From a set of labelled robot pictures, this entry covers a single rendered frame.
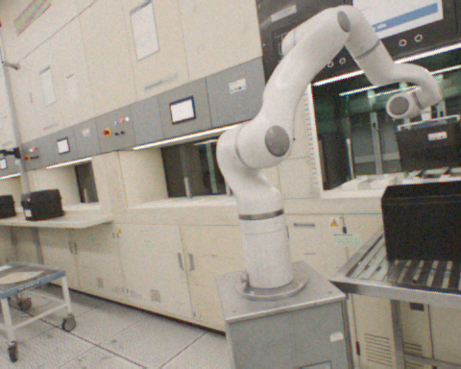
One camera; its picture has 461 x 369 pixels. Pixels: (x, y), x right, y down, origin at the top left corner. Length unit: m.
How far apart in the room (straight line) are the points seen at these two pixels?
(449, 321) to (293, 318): 0.88
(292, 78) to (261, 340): 0.64
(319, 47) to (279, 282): 0.61
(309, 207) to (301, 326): 0.83
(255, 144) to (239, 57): 1.05
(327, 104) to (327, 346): 1.46
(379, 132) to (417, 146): 0.76
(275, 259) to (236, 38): 1.23
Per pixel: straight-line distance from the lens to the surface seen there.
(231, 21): 1.80
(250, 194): 0.79
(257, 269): 0.82
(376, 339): 1.68
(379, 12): 1.48
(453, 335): 1.59
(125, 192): 2.55
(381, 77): 1.21
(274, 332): 0.80
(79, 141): 2.94
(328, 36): 0.95
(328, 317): 0.83
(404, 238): 1.01
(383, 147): 2.34
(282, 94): 0.85
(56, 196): 3.33
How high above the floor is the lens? 1.10
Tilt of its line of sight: 4 degrees down
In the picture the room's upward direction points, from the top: 8 degrees counter-clockwise
